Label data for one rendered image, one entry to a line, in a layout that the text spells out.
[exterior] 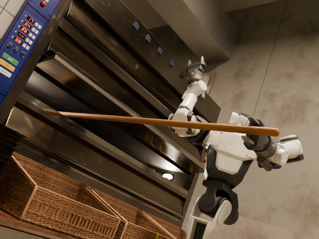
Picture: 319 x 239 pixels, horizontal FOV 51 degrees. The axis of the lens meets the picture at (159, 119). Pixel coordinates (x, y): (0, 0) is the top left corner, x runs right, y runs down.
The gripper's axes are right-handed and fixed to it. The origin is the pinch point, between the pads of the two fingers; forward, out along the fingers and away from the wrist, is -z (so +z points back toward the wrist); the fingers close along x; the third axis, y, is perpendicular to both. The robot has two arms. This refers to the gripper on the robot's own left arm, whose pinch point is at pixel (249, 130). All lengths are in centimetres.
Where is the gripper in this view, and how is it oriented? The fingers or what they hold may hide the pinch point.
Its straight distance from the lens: 128.8
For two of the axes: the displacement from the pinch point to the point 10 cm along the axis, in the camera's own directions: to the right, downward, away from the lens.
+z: 5.7, 4.6, 6.8
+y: -7.4, -0.6, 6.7
